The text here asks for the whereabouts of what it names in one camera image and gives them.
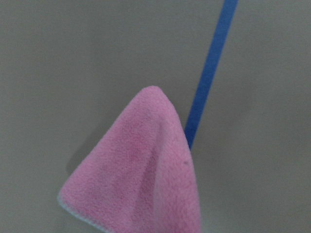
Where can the pink microfiber cloth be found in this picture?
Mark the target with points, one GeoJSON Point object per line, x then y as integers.
{"type": "Point", "coordinates": [140, 177]}

